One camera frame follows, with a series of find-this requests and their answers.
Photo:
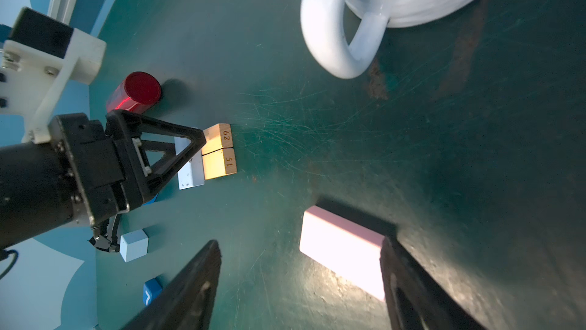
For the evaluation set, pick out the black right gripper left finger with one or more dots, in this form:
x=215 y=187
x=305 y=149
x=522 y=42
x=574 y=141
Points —
x=188 y=301

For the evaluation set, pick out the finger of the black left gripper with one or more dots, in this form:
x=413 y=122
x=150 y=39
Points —
x=151 y=152
x=105 y=234

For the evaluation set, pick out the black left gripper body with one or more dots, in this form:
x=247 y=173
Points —
x=89 y=188

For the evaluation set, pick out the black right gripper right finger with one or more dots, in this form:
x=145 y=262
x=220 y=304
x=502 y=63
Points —
x=413 y=298

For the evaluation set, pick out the pink wooden block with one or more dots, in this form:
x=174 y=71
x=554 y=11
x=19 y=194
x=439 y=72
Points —
x=348 y=249

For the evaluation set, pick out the light blue long block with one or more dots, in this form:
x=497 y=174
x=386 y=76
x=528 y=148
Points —
x=192 y=173

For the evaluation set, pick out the natural wood block 62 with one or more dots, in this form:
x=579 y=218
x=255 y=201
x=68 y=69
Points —
x=217 y=137

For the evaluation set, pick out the natural wood block 51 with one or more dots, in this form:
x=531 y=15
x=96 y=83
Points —
x=220 y=163

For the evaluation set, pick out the pale blue wooden cube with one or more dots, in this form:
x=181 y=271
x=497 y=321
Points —
x=134 y=245

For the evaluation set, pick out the blue number seven cube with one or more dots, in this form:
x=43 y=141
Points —
x=151 y=290

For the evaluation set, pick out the dark blue wooden cube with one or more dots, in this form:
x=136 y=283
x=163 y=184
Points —
x=153 y=200

